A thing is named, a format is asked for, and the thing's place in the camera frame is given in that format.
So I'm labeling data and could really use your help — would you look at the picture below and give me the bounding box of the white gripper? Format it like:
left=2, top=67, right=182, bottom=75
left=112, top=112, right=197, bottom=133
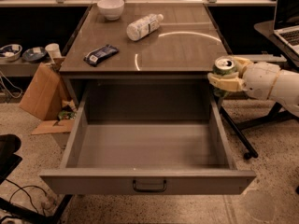
left=207, top=56, right=280, bottom=100

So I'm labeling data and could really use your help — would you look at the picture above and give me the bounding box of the green soda can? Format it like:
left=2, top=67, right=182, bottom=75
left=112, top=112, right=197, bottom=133
left=212, top=56, right=236, bottom=97

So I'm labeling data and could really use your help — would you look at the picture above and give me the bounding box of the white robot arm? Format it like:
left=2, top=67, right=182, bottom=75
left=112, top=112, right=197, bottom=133
left=207, top=56, right=299, bottom=117

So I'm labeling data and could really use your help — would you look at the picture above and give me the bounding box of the grey drawer cabinet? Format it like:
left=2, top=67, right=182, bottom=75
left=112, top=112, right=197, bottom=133
left=59, top=2, right=233, bottom=110

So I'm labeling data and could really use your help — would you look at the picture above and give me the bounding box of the open grey top drawer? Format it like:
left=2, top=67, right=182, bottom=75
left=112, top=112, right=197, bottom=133
left=40, top=83, right=256, bottom=195

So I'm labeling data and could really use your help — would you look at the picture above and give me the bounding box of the black side table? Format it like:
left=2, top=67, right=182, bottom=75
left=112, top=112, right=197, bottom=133
left=220, top=21, right=299, bottom=160

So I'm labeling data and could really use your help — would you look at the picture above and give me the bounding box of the silver laptop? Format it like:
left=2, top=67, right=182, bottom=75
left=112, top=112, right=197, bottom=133
left=273, top=0, right=299, bottom=55

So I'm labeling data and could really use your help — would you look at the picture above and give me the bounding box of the white plastic bottle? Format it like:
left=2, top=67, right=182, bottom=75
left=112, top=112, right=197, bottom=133
left=126, top=14, right=164, bottom=41

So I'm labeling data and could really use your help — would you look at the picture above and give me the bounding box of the white bowl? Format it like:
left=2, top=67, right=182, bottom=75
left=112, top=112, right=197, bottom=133
left=97, top=0, right=124, bottom=21

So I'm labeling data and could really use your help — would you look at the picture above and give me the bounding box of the dark blue snack packet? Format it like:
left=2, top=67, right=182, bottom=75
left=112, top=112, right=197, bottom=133
left=83, top=44, right=119, bottom=67

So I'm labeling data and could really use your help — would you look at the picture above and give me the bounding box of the white paper cup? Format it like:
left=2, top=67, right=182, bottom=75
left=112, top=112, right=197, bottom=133
left=45, top=43, right=62, bottom=63

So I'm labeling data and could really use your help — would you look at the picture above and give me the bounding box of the brown cardboard box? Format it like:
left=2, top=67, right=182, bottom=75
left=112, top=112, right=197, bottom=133
left=19, top=63, right=74, bottom=135

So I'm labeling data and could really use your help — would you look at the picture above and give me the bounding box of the dark blue bowl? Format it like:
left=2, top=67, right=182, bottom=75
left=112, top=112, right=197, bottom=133
left=22, top=47, right=47, bottom=63

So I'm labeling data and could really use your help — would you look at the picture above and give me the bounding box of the low grey shelf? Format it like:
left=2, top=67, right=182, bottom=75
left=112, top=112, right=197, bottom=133
left=0, top=57, right=57, bottom=77

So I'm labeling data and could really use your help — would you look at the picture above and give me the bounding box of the patterned bowl on shelf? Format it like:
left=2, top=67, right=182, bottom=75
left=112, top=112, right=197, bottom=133
left=0, top=44, right=22, bottom=62

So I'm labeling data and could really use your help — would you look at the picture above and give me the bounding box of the black chair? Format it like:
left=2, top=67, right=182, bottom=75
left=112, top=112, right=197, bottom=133
left=0, top=134, right=21, bottom=184

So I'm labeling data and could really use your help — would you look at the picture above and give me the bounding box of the black drawer handle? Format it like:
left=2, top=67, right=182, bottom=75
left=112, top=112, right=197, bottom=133
left=132, top=180, right=167, bottom=193

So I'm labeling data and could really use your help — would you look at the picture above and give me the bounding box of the black floor cable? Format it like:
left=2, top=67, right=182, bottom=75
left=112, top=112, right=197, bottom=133
left=0, top=177, right=57, bottom=217

